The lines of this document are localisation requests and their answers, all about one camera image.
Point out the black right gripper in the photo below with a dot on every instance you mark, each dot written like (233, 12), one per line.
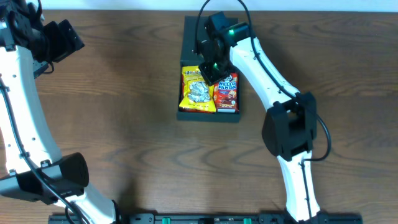
(209, 78)

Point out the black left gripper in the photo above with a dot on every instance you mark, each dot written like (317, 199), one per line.
(61, 48)

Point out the dark green box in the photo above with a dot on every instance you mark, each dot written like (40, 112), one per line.
(188, 58)

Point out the red Hello Panda box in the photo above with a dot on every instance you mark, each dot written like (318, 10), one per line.
(225, 94)

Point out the yellow Hacks candy bag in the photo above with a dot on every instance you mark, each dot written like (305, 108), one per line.
(196, 93)

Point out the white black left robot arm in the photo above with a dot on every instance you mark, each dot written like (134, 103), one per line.
(37, 169)

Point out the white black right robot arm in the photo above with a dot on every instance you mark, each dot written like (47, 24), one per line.
(290, 125)

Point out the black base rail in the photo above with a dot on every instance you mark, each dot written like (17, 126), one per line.
(264, 218)

